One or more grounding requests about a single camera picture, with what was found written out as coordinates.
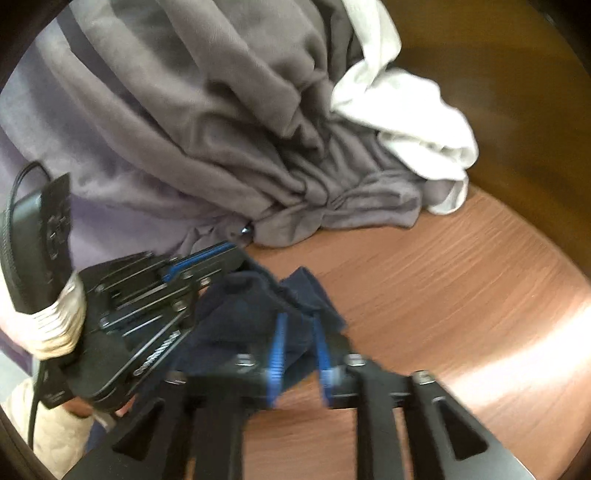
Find lavender cloth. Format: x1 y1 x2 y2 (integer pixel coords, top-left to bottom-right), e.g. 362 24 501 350
0 28 241 370

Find person's left hand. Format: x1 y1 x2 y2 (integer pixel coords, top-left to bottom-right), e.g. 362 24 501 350
62 396 139 423

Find black cable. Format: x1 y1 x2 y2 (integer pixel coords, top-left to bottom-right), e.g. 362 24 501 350
10 161 52 206

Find grey cloth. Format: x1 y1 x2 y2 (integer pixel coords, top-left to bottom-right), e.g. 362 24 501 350
36 0 422 246

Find dark navy pants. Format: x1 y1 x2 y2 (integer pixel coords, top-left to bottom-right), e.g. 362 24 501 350
134 265 348 412

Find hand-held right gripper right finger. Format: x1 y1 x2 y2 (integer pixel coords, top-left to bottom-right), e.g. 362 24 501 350
313 318 533 480

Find white cloth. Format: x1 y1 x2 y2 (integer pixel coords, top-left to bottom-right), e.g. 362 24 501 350
329 0 479 217

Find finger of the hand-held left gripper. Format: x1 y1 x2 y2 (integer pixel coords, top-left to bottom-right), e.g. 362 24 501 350
82 241 246 296
98 276 223 377

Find person's left forearm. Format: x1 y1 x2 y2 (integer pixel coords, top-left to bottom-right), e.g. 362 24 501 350
0 378 95 479

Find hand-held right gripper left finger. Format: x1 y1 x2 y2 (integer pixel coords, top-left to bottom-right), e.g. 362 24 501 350
62 313 289 480

